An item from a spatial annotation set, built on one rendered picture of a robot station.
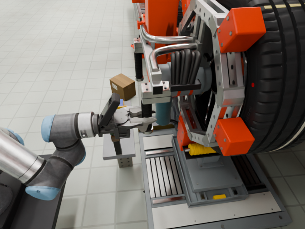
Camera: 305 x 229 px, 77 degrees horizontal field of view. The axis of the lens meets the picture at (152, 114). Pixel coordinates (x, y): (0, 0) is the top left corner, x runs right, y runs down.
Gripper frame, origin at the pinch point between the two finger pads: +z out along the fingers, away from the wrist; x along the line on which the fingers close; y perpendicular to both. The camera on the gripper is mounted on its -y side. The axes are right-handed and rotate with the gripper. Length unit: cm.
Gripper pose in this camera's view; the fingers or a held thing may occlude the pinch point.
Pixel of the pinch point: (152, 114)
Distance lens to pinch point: 67.3
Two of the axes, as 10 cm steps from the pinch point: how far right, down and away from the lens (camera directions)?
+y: 0.0, 7.1, 7.0
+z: 9.9, -0.9, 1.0
